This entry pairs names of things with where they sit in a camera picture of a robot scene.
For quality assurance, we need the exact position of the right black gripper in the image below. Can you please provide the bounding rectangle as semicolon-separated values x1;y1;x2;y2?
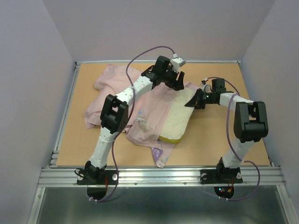
184;88;215;110

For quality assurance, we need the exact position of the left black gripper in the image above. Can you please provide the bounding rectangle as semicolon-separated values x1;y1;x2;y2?
160;64;184;91

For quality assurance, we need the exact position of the cream yellow pillow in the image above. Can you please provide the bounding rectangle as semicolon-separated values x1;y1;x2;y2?
159;88;195;144

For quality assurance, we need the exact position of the pink cartoon pillowcase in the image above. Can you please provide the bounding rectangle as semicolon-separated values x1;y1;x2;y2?
84;64;201;169

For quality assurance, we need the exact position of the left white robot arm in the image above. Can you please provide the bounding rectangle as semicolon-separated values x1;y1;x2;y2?
84;54;185;184

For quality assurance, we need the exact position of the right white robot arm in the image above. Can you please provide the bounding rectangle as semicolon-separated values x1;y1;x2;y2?
185;77;269;184

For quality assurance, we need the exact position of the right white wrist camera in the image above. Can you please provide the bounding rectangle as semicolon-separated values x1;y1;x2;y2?
201;80;212;93

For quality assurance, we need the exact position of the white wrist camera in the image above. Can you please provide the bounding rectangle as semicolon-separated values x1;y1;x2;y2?
170;53;186;73
201;80;212;93

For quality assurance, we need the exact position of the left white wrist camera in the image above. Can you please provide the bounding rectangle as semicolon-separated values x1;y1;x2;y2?
170;53;186;73

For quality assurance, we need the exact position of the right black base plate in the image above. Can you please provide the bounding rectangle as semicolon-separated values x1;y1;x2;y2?
199;168;243;185

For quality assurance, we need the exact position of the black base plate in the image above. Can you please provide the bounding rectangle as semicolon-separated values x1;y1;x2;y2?
74;169;118;185
199;168;243;185

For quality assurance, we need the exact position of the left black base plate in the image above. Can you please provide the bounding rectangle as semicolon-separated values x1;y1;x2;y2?
74;169;118;185

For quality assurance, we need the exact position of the aluminium front rail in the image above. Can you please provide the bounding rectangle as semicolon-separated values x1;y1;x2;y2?
37;166;286;188

